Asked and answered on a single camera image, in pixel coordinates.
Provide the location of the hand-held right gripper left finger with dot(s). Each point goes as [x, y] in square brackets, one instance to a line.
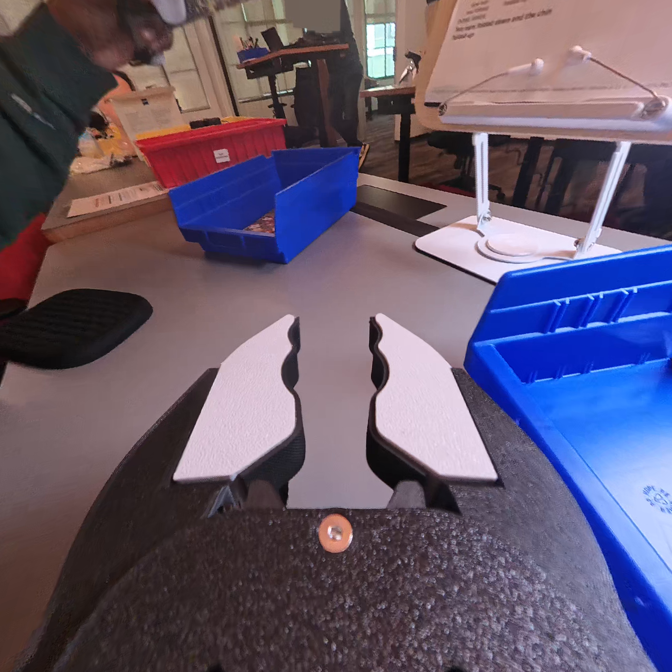
[242, 415]

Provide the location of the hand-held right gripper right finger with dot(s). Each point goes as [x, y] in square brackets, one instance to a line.
[431, 415]

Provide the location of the blue plastic bin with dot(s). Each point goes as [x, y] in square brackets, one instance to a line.
[305, 205]
[588, 420]

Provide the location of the white stand plate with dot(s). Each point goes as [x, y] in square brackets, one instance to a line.
[525, 247]

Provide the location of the stack of patterned papers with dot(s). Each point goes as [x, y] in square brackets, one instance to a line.
[263, 223]

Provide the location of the black textured pad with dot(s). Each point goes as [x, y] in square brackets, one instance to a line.
[68, 328]

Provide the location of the white printed sheet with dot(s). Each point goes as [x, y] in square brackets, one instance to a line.
[116, 200]

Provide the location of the red plastic bin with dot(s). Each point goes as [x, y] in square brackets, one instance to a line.
[200, 152]

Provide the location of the red object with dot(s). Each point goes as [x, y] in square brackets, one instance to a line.
[19, 263]

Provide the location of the black standing desk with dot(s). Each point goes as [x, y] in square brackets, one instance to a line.
[299, 63]

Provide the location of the printed instruction sheet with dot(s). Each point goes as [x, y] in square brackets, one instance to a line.
[588, 42]

